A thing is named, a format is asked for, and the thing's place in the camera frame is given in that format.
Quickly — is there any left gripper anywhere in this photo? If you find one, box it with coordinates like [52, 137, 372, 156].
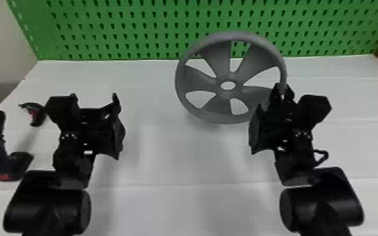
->
[60, 92, 126, 161]

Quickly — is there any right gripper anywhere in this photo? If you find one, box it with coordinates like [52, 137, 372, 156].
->
[248, 82, 310, 156]

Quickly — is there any grey wheel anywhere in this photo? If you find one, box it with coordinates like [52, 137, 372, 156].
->
[175, 31, 288, 126]

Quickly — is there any black and red tool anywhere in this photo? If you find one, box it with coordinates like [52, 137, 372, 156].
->
[18, 102, 49, 128]

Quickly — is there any drill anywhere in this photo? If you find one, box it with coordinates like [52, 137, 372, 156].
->
[0, 110, 35, 183]

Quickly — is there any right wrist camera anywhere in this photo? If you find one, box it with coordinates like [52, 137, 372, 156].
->
[298, 94, 333, 131]

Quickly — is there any black cable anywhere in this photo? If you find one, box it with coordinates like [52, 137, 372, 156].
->
[311, 149, 330, 168]

